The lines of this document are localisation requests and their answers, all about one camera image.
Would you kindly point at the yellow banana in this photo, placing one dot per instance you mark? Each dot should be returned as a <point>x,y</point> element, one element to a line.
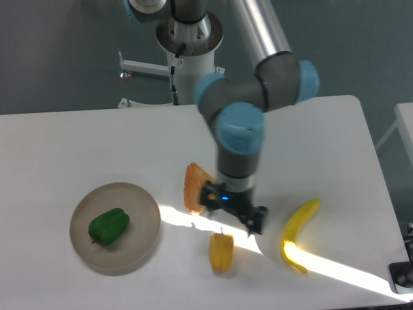
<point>290,232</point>

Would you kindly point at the black device at table edge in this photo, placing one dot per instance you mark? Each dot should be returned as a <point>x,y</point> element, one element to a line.
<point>401,272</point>

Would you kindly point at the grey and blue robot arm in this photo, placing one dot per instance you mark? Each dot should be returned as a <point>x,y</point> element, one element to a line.
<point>233,110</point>

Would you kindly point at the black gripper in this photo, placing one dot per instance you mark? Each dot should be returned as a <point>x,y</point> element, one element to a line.
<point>215,196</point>

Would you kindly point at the white side table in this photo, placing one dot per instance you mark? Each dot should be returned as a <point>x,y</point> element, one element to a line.
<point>403,124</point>

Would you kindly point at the orange triangular bread pastry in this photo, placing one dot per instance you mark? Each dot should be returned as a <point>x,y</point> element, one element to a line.
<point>195,178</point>

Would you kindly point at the green bell pepper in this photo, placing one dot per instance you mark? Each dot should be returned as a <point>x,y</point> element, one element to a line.
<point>108,227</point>

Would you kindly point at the yellow bell pepper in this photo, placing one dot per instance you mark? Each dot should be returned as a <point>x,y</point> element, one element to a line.
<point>221,251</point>

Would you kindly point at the beige round plate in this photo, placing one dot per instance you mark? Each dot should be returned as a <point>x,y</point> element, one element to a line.
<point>135,246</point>

